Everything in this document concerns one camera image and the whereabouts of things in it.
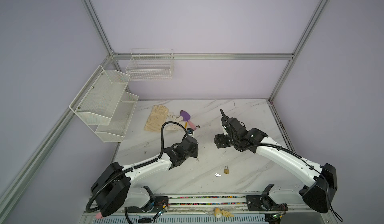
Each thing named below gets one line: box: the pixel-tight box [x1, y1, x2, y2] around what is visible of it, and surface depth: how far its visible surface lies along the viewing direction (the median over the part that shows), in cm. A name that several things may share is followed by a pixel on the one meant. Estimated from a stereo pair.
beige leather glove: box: [144, 104, 169, 133], surface depth 113 cm
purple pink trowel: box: [180, 110, 197, 131], surface depth 113 cm
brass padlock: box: [224, 166, 229, 175], surface depth 86 cm
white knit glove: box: [165, 111, 185, 131], surface depth 109 cm
